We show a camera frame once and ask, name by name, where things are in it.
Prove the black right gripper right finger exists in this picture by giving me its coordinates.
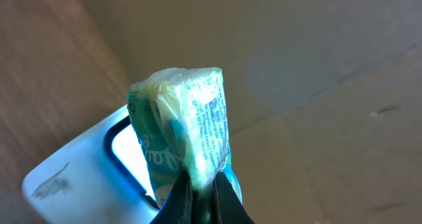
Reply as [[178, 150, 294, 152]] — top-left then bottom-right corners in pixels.
[[211, 172, 255, 224]]

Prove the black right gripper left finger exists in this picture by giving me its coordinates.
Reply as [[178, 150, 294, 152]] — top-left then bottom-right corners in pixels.
[[150, 171, 194, 224]]

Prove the teal tissue pack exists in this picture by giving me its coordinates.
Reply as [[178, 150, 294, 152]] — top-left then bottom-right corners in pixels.
[[127, 67, 242, 206]]

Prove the white barcode scanner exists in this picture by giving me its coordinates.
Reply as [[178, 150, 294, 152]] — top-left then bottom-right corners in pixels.
[[21, 107, 158, 223]]

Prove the brown cardboard backdrop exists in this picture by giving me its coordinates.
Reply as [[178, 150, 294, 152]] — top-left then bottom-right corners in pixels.
[[81, 0, 421, 223]]

